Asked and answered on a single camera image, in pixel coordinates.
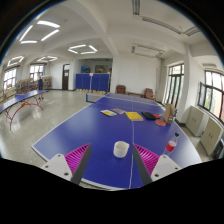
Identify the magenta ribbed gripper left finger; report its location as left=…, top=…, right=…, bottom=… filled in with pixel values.
left=42, top=143, right=91, bottom=185

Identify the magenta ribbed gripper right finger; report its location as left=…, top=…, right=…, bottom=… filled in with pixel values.
left=132, top=144, right=181, bottom=185

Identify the clear bottle with red drink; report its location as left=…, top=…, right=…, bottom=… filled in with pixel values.
left=164, top=133, right=179, bottom=155

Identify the white ceramic cup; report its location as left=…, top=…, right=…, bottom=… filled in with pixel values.
left=113, top=141, right=129, bottom=158

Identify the red table tennis paddle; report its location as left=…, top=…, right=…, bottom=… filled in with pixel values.
left=155, top=120, right=166, bottom=126

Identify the black paddle case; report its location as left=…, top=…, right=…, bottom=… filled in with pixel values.
left=142, top=112, right=156, bottom=120

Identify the brown paper bag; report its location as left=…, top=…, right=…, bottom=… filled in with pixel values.
left=164, top=104, right=175, bottom=124

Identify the yellow book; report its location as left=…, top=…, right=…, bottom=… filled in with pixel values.
left=126, top=112, right=143, bottom=121

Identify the blue table tennis table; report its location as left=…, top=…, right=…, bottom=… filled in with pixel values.
left=33, top=93, right=201, bottom=189

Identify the beige cabinet far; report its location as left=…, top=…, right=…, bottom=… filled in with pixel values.
left=186, top=106, right=209, bottom=137

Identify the beige cabinet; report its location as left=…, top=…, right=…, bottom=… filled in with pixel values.
left=200, top=118, right=223, bottom=156
left=186, top=106, right=209, bottom=137

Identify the grey patterned booklet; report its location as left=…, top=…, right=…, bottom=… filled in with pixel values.
left=111, top=108, right=126, bottom=114

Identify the colourful flat book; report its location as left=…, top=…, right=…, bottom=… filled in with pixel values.
left=100, top=110, right=117, bottom=117

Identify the beige cabinet near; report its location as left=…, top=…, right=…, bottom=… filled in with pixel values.
left=200, top=118, right=223, bottom=156

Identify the brown armchair left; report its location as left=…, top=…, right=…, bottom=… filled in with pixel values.
left=115, top=85, right=126, bottom=94

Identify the red-legged blue table left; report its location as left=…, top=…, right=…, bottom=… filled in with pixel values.
left=0, top=90, right=46, bottom=128

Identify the bookshelf with books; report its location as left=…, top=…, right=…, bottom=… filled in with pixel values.
left=14, top=75, right=53, bottom=95

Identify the blue folded table backdrop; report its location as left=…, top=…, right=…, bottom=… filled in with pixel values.
left=75, top=73, right=110, bottom=92

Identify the dark wooden door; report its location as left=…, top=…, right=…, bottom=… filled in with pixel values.
left=62, top=64, right=70, bottom=90

